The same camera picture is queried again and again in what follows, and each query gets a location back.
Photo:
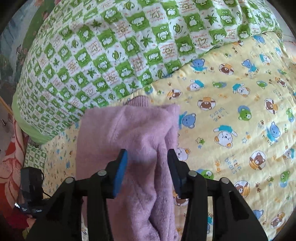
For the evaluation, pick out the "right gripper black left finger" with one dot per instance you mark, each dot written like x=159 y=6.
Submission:
x=61 y=216

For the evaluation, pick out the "pink fleece baby garment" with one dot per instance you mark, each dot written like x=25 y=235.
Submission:
x=144 y=207

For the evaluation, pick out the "red orange floral blanket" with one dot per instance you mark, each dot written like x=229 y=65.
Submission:
x=11 y=165

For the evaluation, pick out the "small green checkered pillow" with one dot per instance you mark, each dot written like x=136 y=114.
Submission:
x=35 y=157

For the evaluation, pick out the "yellow bear print quilt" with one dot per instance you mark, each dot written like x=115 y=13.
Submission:
x=236 y=134

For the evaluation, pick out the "green white checkered quilt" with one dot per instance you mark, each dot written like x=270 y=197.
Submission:
x=93 y=53

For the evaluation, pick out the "framed waterfall landscape painting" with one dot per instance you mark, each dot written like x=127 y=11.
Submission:
x=20 y=23

